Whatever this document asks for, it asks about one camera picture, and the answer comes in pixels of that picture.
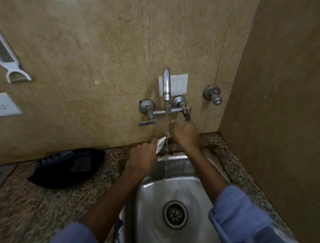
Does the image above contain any person's left hand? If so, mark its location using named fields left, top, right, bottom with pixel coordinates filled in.
left=126, top=138, right=159, bottom=173

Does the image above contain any person's right hand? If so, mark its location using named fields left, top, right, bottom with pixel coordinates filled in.
left=171, top=120, right=201, bottom=152

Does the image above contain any small white plastic piece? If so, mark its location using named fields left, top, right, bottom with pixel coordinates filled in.
left=155, top=136, right=167, bottom=154

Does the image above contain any person's right forearm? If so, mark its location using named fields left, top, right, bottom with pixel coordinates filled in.
left=184, top=146, right=231, bottom=206

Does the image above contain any person's left forearm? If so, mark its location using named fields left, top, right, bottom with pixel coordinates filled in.
left=79, top=166, right=153, bottom=243

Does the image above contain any stainless steel sink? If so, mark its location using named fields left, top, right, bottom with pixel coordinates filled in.
left=123, top=150, right=232, bottom=243

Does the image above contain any round metal sink drain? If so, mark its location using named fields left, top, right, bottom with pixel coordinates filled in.
left=162, top=200, right=188, bottom=230

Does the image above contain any blue right shirt sleeve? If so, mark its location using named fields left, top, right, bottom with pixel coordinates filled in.
left=208, top=184, right=298, bottom=243

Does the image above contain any blue shirt sleeve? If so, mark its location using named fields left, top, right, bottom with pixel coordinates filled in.
left=49, top=221, right=98, bottom=243
left=208, top=184, right=298, bottom=243

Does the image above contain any blue left shirt sleeve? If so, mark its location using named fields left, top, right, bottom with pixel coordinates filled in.
left=49, top=221, right=98, bottom=243

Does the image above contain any white hanging peeler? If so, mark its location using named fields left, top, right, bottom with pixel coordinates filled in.
left=0, top=31, right=32, bottom=84

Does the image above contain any metal wall valve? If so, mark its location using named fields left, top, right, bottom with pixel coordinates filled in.
left=203, top=85, right=224, bottom=106

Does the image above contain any white switch plate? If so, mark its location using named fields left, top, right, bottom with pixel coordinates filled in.
left=158, top=74, right=189, bottom=98

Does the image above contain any metal wall mixer tap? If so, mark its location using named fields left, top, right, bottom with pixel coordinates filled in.
left=139, top=66, right=193, bottom=127

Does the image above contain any white wall socket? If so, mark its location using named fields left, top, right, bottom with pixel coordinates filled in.
left=0, top=92, right=24, bottom=117

